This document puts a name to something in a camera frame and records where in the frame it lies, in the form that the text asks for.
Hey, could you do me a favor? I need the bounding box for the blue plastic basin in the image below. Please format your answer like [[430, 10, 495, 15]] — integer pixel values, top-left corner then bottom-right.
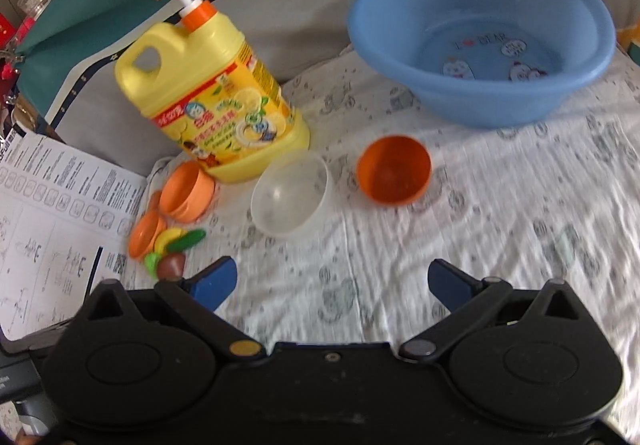
[[346, 0, 617, 130]]

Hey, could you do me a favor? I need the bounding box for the white printed instruction sheet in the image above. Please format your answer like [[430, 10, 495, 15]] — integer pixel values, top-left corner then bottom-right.
[[0, 132, 148, 341]]

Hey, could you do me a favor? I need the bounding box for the white printed blanket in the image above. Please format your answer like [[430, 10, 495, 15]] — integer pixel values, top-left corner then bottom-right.
[[120, 42, 640, 431]]

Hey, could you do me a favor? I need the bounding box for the yellow toy food slice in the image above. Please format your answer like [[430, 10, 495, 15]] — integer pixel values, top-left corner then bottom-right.
[[155, 227, 186, 253]]

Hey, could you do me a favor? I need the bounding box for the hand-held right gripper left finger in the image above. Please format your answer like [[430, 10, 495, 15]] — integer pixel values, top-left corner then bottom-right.
[[75, 256, 268, 366]]

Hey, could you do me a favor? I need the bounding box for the yellow detergent pump bottle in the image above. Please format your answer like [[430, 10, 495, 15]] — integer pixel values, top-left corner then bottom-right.
[[114, 0, 312, 185]]

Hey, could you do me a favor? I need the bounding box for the red box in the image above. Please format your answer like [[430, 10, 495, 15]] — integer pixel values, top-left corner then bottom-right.
[[0, 11, 16, 48]]

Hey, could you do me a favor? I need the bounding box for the thin black cable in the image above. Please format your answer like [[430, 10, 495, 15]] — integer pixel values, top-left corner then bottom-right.
[[89, 246, 105, 298]]

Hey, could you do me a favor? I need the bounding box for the small clear plastic bowl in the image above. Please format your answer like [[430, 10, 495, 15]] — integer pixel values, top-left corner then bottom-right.
[[250, 154, 335, 239]]

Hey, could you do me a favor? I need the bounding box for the dark green toy cucumber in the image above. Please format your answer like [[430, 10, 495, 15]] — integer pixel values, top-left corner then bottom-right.
[[172, 228, 207, 251]]

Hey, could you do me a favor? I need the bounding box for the small orange bowl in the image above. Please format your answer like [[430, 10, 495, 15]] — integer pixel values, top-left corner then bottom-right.
[[356, 136, 432, 207]]

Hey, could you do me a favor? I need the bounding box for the orange toy pot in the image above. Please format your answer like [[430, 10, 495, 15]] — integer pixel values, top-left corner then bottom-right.
[[159, 161, 217, 225]]

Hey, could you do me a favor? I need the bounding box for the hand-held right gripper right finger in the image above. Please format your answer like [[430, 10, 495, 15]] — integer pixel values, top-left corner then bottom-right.
[[399, 259, 583, 362]]

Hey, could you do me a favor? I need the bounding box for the pink plastic item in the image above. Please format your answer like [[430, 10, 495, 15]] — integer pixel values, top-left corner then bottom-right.
[[15, 12, 42, 42]]

